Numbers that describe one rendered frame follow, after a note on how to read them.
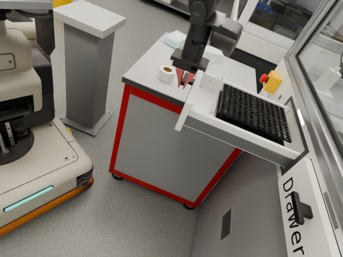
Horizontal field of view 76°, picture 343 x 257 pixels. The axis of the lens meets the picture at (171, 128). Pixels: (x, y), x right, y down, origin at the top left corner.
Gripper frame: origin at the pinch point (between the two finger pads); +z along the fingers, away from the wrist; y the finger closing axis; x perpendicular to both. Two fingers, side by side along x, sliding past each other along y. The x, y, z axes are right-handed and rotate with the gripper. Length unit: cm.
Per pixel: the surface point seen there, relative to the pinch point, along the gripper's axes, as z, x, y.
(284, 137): 1.4, -4.7, 32.8
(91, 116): 74, 45, -57
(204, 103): 6.5, 5.5, 8.9
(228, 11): 60, 424, 7
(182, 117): 2.3, -11.5, 3.7
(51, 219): 88, -19, -40
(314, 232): 1.2, -32.1, 35.4
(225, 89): 0.8, 8.9, 13.7
